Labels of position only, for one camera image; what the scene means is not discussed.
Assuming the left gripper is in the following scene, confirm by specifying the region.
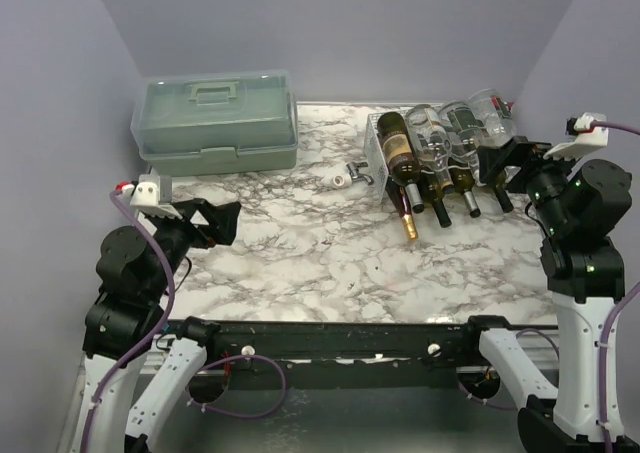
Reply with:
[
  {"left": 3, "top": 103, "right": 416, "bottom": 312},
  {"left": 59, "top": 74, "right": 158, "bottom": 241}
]
[{"left": 148, "top": 196, "right": 242, "bottom": 299}]

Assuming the clear glass wine bottle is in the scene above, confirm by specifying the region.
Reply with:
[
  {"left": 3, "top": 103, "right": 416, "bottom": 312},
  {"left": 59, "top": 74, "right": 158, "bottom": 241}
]
[{"left": 405, "top": 104, "right": 450, "bottom": 174}]

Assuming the dark green brown-label wine bottle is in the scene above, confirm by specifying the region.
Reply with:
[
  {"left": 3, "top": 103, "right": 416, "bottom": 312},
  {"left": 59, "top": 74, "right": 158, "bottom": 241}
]
[{"left": 376, "top": 111, "right": 425, "bottom": 214}]

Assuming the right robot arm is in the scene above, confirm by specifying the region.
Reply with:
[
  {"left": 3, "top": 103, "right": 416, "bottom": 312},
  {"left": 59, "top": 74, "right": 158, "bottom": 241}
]
[{"left": 459, "top": 136, "right": 639, "bottom": 452}]

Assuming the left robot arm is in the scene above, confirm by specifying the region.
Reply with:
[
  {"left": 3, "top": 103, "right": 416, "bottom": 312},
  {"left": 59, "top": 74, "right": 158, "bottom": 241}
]
[{"left": 70, "top": 193, "right": 241, "bottom": 452}]

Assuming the clear bottle red cap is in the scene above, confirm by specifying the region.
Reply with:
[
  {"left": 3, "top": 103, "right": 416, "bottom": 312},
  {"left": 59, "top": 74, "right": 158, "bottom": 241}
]
[{"left": 468, "top": 88, "right": 517, "bottom": 146}]

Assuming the green bottle black cap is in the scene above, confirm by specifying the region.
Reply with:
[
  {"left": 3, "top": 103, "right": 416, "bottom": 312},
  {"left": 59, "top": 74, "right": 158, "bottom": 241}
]
[{"left": 488, "top": 181, "right": 514, "bottom": 213}]

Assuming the olive bottle silver cap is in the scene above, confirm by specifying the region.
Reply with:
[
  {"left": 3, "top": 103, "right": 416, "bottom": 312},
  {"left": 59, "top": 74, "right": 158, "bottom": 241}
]
[{"left": 448, "top": 159, "right": 481, "bottom": 218}]

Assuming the clear bottle dark label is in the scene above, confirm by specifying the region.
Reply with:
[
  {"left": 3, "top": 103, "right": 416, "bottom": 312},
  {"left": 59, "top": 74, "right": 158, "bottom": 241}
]
[{"left": 438, "top": 101, "right": 487, "bottom": 171}]

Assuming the dark green bottle black neck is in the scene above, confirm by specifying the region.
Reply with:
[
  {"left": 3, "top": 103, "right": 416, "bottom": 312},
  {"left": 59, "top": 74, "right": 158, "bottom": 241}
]
[{"left": 418, "top": 170, "right": 452, "bottom": 228}]

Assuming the red bottle gold foil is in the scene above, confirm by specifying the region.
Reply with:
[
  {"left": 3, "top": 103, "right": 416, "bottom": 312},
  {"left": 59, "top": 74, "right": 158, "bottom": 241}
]
[{"left": 385, "top": 177, "right": 419, "bottom": 241}]

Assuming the green plastic toolbox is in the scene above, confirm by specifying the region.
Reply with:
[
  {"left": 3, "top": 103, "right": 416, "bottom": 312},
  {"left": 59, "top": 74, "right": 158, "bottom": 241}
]
[{"left": 131, "top": 70, "right": 299, "bottom": 177}]

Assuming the white plastic pipe fitting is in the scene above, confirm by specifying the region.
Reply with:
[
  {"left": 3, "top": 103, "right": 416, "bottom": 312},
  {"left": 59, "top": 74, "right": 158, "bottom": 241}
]
[{"left": 323, "top": 174, "right": 352, "bottom": 189}]

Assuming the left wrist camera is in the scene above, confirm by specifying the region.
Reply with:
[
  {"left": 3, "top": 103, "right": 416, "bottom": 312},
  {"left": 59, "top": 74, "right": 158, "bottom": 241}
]
[{"left": 115, "top": 173, "right": 182, "bottom": 219}]

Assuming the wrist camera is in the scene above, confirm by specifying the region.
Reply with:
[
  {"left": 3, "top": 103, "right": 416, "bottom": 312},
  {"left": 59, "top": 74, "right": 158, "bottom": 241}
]
[
  {"left": 543, "top": 112, "right": 609, "bottom": 161},
  {"left": 115, "top": 173, "right": 182, "bottom": 219}
]

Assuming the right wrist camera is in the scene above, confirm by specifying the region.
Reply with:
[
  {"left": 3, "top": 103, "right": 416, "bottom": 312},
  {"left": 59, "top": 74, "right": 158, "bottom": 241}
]
[{"left": 543, "top": 112, "right": 609, "bottom": 161}]

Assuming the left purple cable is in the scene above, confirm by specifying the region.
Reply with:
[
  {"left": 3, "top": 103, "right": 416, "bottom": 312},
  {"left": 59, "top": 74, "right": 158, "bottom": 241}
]
[{"left": 82, "top": 187, "right": 289, "bottom": 453}]

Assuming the purple cable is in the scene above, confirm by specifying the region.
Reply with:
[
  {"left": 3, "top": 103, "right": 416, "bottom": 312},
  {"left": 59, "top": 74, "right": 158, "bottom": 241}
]
[
  {"left": 457, "top": 118, "right": 640, "bottom": 453},
  {"left": 82, "top": 187, "right": 289, "bottom": 453}
]

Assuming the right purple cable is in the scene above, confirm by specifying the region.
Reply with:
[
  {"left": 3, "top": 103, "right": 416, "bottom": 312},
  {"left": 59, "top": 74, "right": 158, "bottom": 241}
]
[{"left": 457, "top": 118, "right": 640, "bottom": 453}]

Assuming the white wire wine rack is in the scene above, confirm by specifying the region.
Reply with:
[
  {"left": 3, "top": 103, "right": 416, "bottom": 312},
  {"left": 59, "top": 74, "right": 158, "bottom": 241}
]
[{"left": 365, "top": 103, "right": 521, "bottom": 205}]

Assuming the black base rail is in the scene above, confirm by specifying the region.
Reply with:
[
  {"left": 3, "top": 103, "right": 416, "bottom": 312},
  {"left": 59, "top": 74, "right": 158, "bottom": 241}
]
[{"left": 209, "top": 316, "right": 506, "bottom": 391}]

